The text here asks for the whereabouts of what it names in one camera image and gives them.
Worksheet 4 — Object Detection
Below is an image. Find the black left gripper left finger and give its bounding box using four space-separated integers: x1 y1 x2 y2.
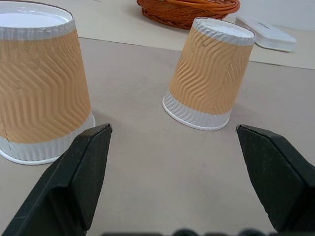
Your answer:
0 123 113 236

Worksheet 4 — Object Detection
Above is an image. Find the white plastic lid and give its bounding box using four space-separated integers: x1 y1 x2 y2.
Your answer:
235 16 297 53

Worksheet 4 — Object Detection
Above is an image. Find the brown wicker basket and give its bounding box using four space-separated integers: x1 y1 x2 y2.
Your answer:
136 0 241 30

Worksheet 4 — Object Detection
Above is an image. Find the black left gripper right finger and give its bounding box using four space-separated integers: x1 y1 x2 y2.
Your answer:
235 124 315 233

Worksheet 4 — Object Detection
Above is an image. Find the tan ribbed paper cup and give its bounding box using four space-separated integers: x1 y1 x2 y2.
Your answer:
0 0 96 165
162 17 256 131

